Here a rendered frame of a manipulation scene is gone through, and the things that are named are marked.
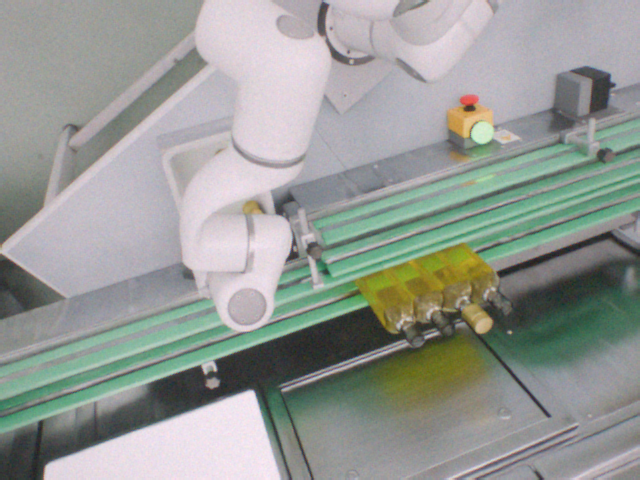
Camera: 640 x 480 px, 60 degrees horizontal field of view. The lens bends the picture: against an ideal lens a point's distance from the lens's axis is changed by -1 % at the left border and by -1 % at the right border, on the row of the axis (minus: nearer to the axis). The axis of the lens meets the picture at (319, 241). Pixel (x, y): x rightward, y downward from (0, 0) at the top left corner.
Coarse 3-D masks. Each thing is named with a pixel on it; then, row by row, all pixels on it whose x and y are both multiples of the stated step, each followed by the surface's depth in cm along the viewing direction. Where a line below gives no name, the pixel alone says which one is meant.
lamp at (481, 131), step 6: (480, 120) 115; (474, 126) 115; (480, 126) 113; (486, 126) 113; (474, 132) 114; (480, 132) 113; (486, 132) 114; (492, 132) 114; (474, 138) 115; (480, 138) 114; (486, 138) 114
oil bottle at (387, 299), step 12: (372, 276) 107; (384, 276) 107; (360, 288) 111; (372, 288) 104; (384, 288) 104; (396, 288) 103; (372, 300) 105; (384, 300) 101; (396, 300) 100; (408, 300) 100; (384, 312) 99; (396, 312) 98; (408, 312) 98; (384, 324) 102; (396, 324) 99
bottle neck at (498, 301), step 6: (492, 288) 101; (486, 294) 101; (492, 294) 100; (498, 294) 99; (486, 300) 102; (492, 300) 100; (498, 300) 98; (504, 300) 98; (492, 306) 100; (498, 306) 98; (504, 306) 100; (510, 306) 98; (498, 312) 98; (504, 312) 99
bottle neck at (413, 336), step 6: (408, 318) 98; (402, 324) 97; (408, 324) 97; (414, 324) 97; (402, 330) 97; (408, 330) 96; (414, 330) 95; (408, 336) 95; (414, 336) 94; (420, 336) 95; (408, 342) 95; (414, 342) 96; (420, 342) 96
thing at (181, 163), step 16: (192, 144) 97; (208, 144) 98; (224, 144) 106; (176, 160) 105; (192, 160) 106; (208, 160) 107; (176, 176) 103; (192, 176) 107; (176, 192) 100; (224, 208) 113; (240, 208) 114; (272, 208) 108
